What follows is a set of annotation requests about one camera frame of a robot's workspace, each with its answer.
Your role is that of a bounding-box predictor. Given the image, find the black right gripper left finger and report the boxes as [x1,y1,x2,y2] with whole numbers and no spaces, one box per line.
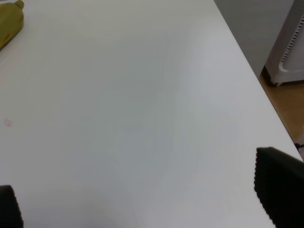
[0,185,24,228]

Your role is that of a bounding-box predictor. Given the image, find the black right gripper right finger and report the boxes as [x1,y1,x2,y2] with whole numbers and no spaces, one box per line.
[254,147,304,228]

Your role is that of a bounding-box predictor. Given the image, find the white slatted appliance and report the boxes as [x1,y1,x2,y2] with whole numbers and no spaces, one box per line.
[265,0,304,86]

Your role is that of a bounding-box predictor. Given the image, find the corn cob with husk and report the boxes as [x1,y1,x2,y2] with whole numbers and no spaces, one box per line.
[0,0,24,49]

